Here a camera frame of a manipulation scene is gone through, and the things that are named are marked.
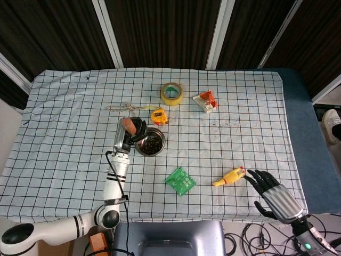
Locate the green foil packet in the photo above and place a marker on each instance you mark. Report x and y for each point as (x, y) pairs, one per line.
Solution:
(181, 182)

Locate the yellow rubber chicken toy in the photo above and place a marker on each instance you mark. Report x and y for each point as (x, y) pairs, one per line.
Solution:
(229, 178)

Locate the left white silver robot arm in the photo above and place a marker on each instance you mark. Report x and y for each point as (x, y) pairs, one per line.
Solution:
(117, 170)

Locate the white partition post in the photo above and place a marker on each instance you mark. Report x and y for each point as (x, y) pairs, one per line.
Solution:
(327, 93)
(279, 34)
(13, 70)
(219, 34)
(109, 34)

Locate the short wooden stick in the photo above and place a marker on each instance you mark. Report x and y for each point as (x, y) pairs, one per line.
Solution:
(130, 126)

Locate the white black checkered tablecloth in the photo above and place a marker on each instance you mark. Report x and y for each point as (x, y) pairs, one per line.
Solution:
(66, 120)

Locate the grey robot torso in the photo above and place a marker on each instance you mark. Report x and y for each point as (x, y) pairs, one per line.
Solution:
(170, 232)

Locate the white sneaker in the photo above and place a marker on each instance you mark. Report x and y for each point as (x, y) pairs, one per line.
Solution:
(330, 125)

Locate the stainless steel bowl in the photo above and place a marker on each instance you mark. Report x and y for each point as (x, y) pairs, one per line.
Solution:
(154, 132)

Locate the right silver black robot arm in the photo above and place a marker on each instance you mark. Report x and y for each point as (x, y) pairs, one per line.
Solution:
(306, 240)

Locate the orange block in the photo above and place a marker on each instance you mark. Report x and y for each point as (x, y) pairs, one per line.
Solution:
(97, 242)

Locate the yellow tape measure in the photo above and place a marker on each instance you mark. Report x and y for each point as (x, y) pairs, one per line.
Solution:
(159, 116)

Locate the crumpled white orange snack bag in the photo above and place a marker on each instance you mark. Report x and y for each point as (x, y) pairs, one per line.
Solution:
(206, 102)

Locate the yellowish packing tape roll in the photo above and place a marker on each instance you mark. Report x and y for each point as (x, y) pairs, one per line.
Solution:
(173, 101)

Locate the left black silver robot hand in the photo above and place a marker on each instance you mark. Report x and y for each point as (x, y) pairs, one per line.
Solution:
(120, 136)

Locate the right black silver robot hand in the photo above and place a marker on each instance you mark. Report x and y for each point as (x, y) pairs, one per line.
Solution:
(282, 200)

